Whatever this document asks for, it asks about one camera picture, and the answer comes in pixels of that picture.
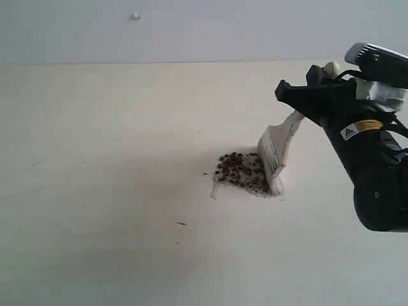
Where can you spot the pile of pellets and grains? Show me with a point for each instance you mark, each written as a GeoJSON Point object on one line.
{"type": "Point", "coordinates": [241, 170]}

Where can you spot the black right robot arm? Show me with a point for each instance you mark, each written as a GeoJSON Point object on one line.
{"type": "Point", "coordinates": [381, 205]}

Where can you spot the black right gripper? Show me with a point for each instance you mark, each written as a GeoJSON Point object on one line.
{"type": "Point", "coordinates": [360, 134]}

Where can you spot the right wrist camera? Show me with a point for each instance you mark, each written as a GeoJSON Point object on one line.
{"type": "Point", "coordinates": [382, 76]}

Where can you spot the wooden paint brush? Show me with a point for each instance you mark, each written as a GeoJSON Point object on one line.
{"type": "Point", "coordinates": [273, 146]}

